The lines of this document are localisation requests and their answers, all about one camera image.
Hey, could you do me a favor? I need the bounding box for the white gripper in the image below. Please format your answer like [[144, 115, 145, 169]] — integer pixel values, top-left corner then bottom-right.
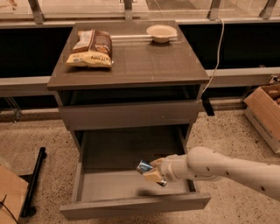
[[143, 155, 179, 183]]

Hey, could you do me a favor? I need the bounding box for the black thin cable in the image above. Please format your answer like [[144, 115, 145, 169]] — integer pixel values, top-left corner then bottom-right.
[[0, 194, 19, 224]]

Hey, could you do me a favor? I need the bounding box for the white paper bowl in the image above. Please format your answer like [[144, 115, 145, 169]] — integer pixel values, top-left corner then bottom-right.
[[146, 24, 177, 43]]

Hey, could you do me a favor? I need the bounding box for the crushed silver blue can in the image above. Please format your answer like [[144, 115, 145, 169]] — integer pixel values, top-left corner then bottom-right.
[[136, 160, 167, 187]]

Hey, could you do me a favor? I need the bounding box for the metal window railing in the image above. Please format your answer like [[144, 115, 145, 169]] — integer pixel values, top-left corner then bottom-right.
[[0, 0, 280, 27]]

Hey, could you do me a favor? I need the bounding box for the brown yellow chip bag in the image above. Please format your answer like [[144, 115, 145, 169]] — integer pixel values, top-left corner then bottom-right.
[[66, 30, 112, 67]]

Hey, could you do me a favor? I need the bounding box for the black metal stand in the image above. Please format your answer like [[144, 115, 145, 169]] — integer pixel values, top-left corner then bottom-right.
[[20, 147, 46, 218]]

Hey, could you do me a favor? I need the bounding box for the brown cardboard box right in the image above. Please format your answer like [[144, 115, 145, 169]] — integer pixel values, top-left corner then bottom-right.
[[244, 84, 280, 153]]

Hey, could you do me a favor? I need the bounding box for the brown cardboard box left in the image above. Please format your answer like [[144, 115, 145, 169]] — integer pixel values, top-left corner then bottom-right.
[[0, 165, 28, 224]]

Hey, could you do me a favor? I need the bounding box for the brown cardboard box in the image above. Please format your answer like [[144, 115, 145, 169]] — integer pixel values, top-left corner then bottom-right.
[[0, 165, 28, 224], [244, 84, 280, 153]]

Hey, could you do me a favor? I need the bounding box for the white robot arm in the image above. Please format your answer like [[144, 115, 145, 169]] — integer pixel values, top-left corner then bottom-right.
[[143, 146, 280, 200]]

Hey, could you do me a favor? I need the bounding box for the open grey middle drawer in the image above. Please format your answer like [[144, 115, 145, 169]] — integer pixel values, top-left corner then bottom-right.
[[60, 126, 211, 221]]

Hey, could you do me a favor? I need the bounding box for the closed grey top drawer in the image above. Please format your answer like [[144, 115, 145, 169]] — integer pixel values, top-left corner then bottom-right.
[[59, 101, 202, 130]]

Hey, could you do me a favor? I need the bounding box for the grey drawer cabinet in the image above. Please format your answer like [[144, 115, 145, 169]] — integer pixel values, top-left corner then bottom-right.
[[47, 21, 209, 150]]

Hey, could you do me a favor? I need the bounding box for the white power cable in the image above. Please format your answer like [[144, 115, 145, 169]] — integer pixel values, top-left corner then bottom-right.
[[200, 17, 227, 95]]

